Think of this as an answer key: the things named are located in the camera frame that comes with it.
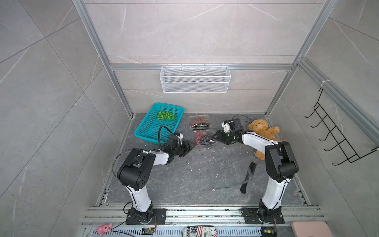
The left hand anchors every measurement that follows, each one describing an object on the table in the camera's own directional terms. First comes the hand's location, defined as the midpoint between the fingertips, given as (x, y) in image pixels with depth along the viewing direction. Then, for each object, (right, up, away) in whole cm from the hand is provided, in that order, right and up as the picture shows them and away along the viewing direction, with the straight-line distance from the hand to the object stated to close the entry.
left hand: (196, 144), depth 93 cm
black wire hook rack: (+64, 0, -32) cm, 71 cm away
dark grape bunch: (+7, +1, +5) cm, 8 cm away
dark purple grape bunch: (+2, +12, +13) cm, 17 cm away
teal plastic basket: (-36, +9, +15) cm, 40 cm away
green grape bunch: (-24, +20, +21) cm, 38 cm away
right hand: (+14, +4, +3) cm, 15 cm away
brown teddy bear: (+45, +11, +7) cm, 47 cm away
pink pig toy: (-46, -38, -25) cm, 64 cm away
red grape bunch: (+2, +16, +18) cm, 24 cm away
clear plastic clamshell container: (-3, +18, +18) cm, 26 cm away
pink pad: (+56, -39, -22) cm, 71 cm away
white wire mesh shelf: (-1, +44, +7) cm, 45 cm away
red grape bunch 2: (+2, +4, +5) cm, 7 cm away
